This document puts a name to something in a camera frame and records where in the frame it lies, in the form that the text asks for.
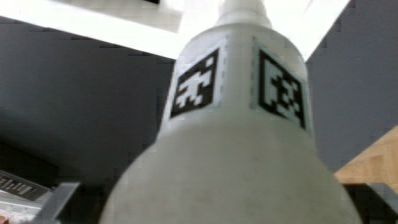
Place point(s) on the white lamp bulb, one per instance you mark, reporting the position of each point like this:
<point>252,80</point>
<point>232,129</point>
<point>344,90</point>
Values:
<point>229,171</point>

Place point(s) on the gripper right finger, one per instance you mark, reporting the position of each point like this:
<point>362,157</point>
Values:
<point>374,201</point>

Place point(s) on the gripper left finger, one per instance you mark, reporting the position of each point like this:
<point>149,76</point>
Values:
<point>49,211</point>

